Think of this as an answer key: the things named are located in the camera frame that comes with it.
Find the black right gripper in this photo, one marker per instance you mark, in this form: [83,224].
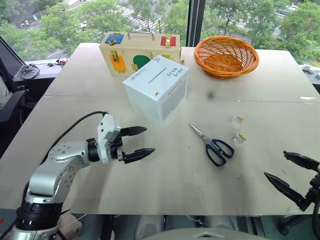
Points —
[315,187]

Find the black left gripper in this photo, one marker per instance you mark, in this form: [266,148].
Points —
[115,150]

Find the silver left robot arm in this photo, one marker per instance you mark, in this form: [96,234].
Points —
[50,175]

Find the white slotted box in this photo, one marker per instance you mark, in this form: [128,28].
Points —
[155,85]

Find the black stand base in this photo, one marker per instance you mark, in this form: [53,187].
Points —
[292,223]

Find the clear plastic connector lower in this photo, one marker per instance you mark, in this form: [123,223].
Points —
[239,138]

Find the clear plastic connector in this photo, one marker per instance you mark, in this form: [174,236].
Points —
[239,138]
[237,120]

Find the clear plastic connector upper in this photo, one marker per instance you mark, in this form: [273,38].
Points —
[237,120]

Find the white cylinder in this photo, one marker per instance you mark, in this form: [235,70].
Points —
[221,222]
[148,226]

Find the wooden latch lock box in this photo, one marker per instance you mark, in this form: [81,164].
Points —
[140,47]

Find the brown padded object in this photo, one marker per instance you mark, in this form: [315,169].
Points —
[71,225]

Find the bunch of keys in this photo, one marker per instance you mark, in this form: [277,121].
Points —
[58,63]

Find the orange wicker basket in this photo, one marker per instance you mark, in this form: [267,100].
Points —
[225,63]

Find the black chair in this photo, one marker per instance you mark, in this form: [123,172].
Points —
[15,100]

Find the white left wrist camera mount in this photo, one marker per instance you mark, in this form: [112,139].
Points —
[108,130]

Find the dark window frame post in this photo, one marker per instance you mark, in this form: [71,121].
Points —
[196,22]

